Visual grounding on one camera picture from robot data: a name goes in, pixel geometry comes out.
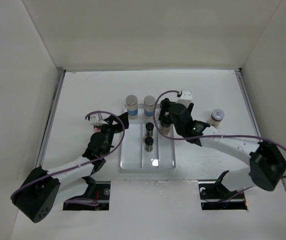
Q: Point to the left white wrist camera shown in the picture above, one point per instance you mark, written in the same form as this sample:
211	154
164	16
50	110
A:
95	119

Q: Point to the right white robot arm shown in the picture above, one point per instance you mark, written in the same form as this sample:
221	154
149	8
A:
265	164

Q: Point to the silver-lid blue-label shaker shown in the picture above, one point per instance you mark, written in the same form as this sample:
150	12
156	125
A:
149	103
132	106

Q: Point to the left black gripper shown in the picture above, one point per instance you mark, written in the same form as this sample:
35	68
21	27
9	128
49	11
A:
111	119

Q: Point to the red-label white-lid jar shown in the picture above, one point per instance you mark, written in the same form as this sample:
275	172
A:
216	117

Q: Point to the black-lid tan spice jar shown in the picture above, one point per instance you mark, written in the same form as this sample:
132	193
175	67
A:
165	126

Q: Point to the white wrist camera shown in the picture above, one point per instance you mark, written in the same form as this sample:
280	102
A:
184	97
95	119

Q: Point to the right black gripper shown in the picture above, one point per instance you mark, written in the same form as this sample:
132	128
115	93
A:
166	104

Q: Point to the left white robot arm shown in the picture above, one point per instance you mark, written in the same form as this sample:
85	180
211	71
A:
71	183

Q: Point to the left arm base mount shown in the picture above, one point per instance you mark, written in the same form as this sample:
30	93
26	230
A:
96	197

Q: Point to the small black-lid spice bottle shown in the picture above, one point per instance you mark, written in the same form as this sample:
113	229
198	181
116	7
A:
149	129

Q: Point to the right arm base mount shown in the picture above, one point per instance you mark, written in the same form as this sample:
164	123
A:
215	196

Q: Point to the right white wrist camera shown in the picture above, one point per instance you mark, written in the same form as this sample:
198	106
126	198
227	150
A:
184	97

